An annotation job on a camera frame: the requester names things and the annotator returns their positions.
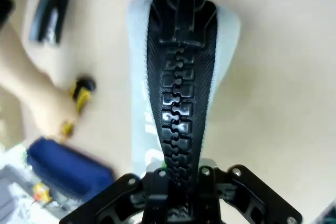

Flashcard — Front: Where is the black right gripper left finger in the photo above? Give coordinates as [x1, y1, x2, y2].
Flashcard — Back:
[59, 161, 170, 224]

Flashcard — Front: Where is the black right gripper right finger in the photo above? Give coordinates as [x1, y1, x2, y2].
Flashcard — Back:
[196, 157, 304, 224]

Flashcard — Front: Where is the yellow black tool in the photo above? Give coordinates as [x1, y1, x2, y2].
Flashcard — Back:
[60, 76, 97, 135]

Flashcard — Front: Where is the grey pencil case black zipper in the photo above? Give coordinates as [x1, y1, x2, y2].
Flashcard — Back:
[127, 0, 243, 218]

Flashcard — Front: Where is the black stapler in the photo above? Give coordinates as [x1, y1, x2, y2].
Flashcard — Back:
[28, 0, 74, 46]

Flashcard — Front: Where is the person's right hand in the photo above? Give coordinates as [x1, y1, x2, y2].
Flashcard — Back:
[30, 84, 80, 141]

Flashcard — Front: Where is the blue pouch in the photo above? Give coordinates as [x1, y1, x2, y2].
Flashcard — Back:
[26, 136, 118, 197]

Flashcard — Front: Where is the teal grey object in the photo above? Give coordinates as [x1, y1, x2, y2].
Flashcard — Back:
[313, 199, 336, 224]

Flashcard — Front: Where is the small yellow red item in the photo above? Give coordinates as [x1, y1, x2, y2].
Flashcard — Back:
[32, 182, 51, 203]

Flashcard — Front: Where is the white clutter bin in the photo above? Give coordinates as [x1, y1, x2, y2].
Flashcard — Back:
[0, 142, 68, 221]

